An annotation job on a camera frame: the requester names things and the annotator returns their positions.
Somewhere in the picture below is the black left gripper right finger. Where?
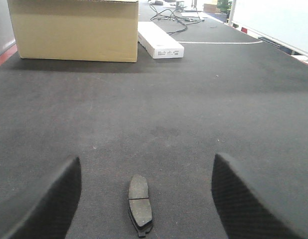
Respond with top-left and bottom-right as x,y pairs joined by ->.
211,153 -> 308,239

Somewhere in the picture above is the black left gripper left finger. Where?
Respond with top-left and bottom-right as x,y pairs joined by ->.
0,155 -> 81,239

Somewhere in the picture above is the dark brake pad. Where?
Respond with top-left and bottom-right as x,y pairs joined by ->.
128,174 -> 153,238

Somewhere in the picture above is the long white box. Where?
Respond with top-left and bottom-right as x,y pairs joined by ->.
138,21 -> 184,59

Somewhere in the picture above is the large cardboard box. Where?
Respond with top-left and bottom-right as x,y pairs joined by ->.
7,0 -> 139,63

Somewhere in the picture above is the black cable bundle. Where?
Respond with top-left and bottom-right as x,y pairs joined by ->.
149,0 -> 206,35

